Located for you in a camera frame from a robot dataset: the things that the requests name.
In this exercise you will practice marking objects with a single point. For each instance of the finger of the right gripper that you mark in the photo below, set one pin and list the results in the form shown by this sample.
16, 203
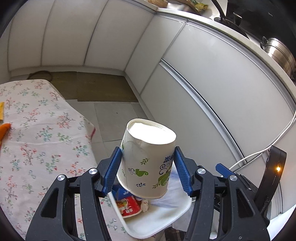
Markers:
223, 170

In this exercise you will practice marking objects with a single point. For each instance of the yellow snack wrapper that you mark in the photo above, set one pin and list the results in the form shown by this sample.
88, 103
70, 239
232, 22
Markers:
1, 111

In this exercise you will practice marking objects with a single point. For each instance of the red instant noodle cup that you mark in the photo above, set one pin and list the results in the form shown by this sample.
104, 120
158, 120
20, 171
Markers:
128, 207

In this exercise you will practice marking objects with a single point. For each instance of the orange peel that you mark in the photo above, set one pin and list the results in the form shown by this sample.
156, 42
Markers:
4, 128

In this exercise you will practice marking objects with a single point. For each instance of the white paper cup green print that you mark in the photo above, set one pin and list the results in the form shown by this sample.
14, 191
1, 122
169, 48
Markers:
147, 158

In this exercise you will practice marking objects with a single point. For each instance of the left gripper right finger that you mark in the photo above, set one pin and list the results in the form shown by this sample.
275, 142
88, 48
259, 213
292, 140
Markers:
232, 196

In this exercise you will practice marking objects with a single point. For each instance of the crumpled stained tissue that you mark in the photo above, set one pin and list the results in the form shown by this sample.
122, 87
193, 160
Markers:
144, 205

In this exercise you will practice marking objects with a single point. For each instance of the floral tablecloth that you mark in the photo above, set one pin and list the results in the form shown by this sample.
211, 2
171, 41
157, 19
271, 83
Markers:
48, 137

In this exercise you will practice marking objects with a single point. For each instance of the white plastic trash bin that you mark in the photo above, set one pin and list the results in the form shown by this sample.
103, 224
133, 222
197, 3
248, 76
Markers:
161, 213

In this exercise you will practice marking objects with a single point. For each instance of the steel pot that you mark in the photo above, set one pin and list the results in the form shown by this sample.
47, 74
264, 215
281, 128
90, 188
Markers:
280, 53

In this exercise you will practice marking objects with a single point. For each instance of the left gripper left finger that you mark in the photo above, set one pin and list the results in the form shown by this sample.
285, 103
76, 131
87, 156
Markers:
54, 218

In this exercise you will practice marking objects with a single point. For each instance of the brown floor mat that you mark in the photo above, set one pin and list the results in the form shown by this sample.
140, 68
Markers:
88, 86

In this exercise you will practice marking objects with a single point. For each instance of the white kitchen cabinets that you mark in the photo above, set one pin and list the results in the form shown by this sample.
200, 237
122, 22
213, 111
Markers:
223, 96

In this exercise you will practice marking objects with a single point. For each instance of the blue white milk carton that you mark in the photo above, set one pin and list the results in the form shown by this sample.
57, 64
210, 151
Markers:
119, 192

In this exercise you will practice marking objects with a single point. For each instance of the woven basket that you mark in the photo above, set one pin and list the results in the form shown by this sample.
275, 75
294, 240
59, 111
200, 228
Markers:
159, 3

